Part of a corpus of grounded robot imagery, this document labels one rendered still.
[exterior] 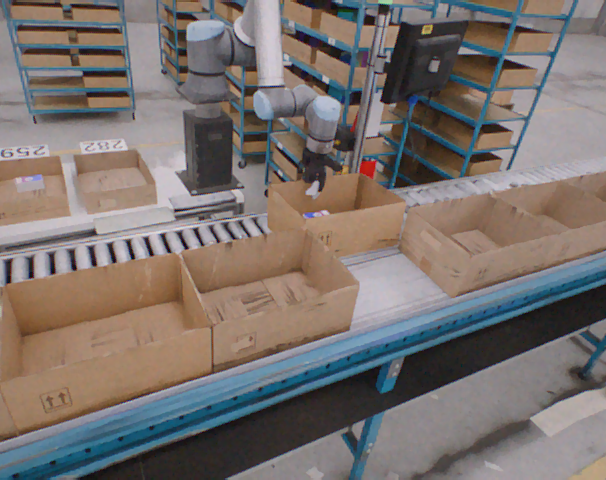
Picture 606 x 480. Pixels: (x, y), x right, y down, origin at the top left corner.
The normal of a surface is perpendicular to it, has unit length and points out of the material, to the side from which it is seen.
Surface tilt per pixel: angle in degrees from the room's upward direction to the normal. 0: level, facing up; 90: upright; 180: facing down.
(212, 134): 90
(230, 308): 3
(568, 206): 90
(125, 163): 89
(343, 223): 85
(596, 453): 0
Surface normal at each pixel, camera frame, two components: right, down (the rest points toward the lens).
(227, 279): 0.46, 0.52
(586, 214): -0.89, 0.16
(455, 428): 0.10, -0.83
